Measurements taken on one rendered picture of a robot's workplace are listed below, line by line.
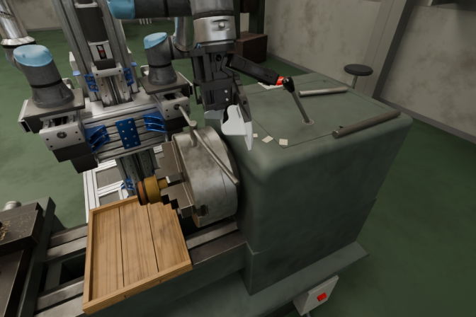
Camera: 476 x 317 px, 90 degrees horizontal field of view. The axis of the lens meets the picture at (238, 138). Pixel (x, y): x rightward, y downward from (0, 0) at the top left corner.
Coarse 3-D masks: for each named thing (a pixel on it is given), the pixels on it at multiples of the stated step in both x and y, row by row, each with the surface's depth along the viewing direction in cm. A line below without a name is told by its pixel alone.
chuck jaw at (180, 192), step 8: (184, 184) 74; (160, 192) 71; (168, 192) 71; (176, 192) 71; (184, 192) 71; (168, 200) 72; (176, 200) 69; (184, 200) 68; (192, 200) 68; (176, 208) 70; (184, 208) 66; (192, 208) 67; (200, 208) 66; (184, 216) 67
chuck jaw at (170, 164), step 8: (168, 144) 75; (168, 152) 75; (176, 152) 76; (160, 160) 74; (168, 160) 75; (176, 160) 76; (160, 168) 74; (168, 168) 75; (176, 168) 76; (160, 176) 74
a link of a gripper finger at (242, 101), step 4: (240, 88) 45; (236, 92) 45; (240, 92) 45; (244, 92) 45; (236, 96) 45; (240, 96) 44; (244, 96) 44; (236, 100) 46; (240, 100) 44; (244, 100) 44; (236, 104) 46; (240, 104) 45; (244, 104) 45; (248, 104) 44; (240, 108) 45; (244, 108) 44; (248, 108) 44; (244, 112) 45; (248, 112) 44; (244, 116) 45; (248, 116) 45; (244, 120) 44; (248, 120) 45
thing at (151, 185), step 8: (152, 176) 75; (136, 184) 72; (144, 184) 71; (152, 184) 72; (160, 184) 73; (144, 192) 71; (152, 192) 71; (144, 200) 71; (152, 200) 72; (160, 200) 72
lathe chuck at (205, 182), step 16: (176, 144) 71; (208, 144) 69; (192, 160) 65; (208, 160) 66; (192, 176) 64; (208, 176) 65; (192, 192) 64; (208, 192) 65; (224, 192) 67; (208, 208) 67; (224, 208) 70
